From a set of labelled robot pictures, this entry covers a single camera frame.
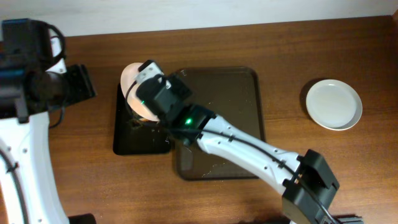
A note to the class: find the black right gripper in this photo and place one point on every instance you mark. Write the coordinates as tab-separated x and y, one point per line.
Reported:
137	115

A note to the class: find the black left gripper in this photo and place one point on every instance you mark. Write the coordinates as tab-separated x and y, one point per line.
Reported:
80	82

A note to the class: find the white plate with stain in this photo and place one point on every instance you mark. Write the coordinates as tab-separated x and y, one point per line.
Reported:
127	78

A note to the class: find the green orange sponge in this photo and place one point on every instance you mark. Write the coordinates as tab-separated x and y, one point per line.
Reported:
136	121

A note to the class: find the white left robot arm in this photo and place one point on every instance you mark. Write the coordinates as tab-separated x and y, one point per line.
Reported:
28	93

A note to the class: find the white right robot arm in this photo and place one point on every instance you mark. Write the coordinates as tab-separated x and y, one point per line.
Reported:
306	183

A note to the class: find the small black tray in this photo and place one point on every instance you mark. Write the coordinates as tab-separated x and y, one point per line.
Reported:
130	140

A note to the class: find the large brown tray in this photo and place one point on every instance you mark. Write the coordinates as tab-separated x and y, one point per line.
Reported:
233	93

